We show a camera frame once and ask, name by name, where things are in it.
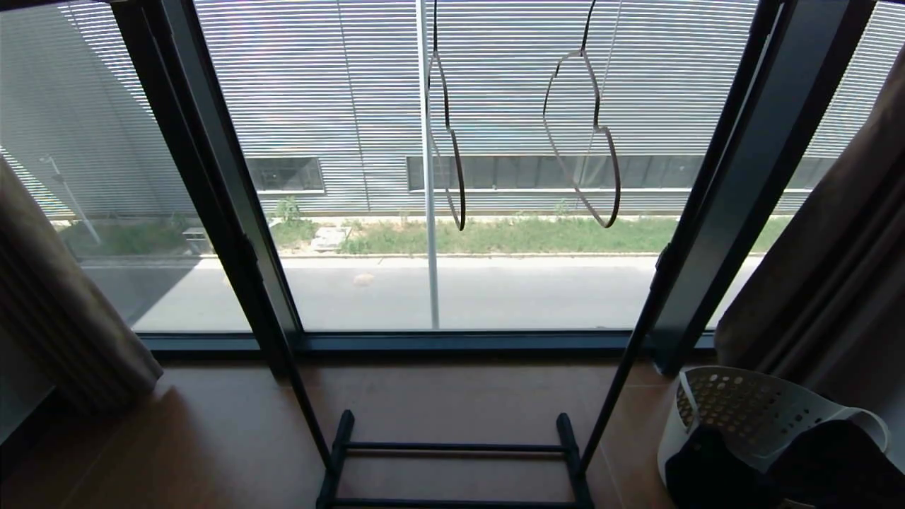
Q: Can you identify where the black clothes rack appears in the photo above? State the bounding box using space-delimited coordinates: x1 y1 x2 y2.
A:
134 0 786 509

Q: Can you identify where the white laundry basket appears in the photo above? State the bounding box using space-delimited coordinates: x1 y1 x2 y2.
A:
657 365 892 509

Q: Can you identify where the heap of clothes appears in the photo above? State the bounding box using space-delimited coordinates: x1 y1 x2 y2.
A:
665 419 905 509

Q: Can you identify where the window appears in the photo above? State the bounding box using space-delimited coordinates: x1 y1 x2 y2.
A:
0 0 905 375

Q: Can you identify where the brown curtain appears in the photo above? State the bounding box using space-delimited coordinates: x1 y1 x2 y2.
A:
714 42 905 443
0 156 164 419

